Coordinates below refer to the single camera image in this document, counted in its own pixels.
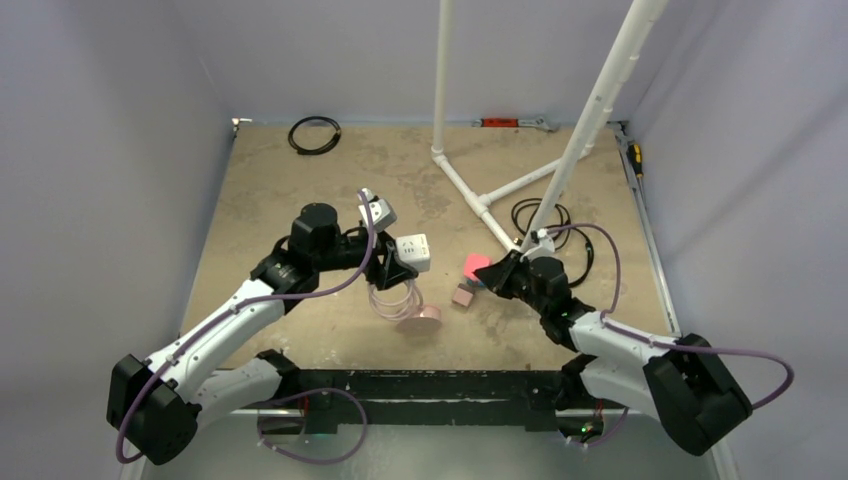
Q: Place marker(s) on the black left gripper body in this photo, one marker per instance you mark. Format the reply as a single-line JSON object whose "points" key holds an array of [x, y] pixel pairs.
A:
{"points": [[346, 252]]}

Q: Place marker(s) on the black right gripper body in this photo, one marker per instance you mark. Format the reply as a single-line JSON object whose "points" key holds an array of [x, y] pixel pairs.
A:
{"points": [[510, 273]]}

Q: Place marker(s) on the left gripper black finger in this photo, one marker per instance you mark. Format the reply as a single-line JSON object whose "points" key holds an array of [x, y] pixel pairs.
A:
{"points": [[387, 248], [392, 271]]}

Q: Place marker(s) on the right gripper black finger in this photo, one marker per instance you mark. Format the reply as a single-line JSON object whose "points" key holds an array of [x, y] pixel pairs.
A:
{"points": [[496, 280], [500, 268]]}

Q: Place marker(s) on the white cube power socket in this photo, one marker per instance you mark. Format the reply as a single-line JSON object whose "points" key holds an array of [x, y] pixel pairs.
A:
{"points": [[414, 251]]}

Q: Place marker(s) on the pink plug adapter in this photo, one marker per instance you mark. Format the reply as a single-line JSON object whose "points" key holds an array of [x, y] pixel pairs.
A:
{"points": [[473, 262]]}

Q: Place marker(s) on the pink round socket with cord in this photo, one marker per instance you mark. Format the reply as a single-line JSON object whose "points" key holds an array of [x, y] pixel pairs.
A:
{"points": [[410, 314]]}

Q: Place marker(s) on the small pink brown plug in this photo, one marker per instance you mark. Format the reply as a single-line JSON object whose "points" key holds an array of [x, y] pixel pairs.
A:
{"points": [[463, 295]]}

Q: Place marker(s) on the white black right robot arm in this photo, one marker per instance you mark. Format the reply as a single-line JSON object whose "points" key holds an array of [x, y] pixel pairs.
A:
{"points": [[677, 382]]}

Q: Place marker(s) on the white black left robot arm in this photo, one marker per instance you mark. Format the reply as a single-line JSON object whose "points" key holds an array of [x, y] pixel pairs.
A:
{"points": [[157, 404]]}

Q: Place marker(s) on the yellow black screwdriver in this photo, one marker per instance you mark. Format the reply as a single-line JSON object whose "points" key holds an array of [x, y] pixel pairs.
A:
{"points": [[634, 155]]}

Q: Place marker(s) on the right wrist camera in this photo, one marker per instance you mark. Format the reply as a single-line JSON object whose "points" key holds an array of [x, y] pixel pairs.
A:
{"points": [[541, 244]]}

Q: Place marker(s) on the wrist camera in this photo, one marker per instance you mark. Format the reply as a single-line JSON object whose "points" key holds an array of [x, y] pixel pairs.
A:
{"points": [[381, 212], [541, 244]]}

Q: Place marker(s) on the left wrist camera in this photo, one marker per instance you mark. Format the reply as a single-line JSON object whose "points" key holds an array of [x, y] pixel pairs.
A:
{"points": [[381, 212]]}

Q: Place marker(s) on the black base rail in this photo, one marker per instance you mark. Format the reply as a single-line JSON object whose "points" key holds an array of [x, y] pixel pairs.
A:
{"points": [[535, 400]]}

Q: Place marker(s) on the red handled adjustable wrench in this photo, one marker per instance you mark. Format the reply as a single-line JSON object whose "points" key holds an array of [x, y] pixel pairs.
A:
{"points": [[538, 123]]}

